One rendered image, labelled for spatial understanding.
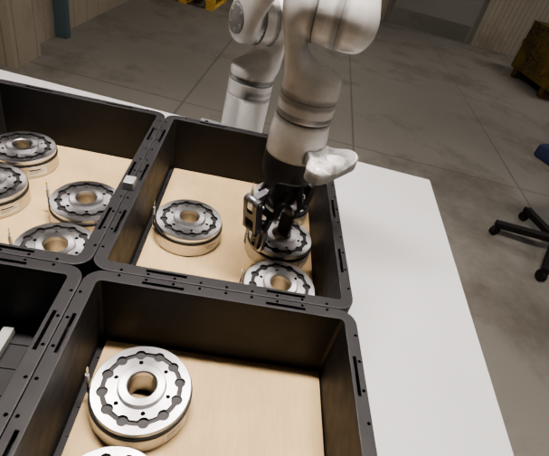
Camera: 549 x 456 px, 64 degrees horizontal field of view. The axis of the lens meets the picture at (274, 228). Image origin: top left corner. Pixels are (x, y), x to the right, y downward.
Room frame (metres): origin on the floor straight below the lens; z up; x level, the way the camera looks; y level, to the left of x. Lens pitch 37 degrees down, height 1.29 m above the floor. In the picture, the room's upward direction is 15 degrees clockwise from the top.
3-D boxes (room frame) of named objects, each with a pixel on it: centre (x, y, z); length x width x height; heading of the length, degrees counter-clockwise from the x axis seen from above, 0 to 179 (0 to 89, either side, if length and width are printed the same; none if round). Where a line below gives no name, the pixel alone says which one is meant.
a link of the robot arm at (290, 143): (0.51, -0.01, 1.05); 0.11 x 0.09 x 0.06; 57
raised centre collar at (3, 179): (0.49, 0.42, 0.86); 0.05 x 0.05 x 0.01
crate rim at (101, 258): (0.54, 0.06, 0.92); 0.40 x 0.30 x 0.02; 8
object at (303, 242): (0.55, -0.01, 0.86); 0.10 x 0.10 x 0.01
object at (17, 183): (0.49, 0.42, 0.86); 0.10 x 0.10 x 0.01
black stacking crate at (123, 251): (0.54, 0.06, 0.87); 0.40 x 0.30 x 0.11; 8
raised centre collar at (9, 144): (0.59, 0.44, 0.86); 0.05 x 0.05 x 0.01
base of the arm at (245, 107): (0.89, 0.13, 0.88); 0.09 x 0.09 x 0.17; 5
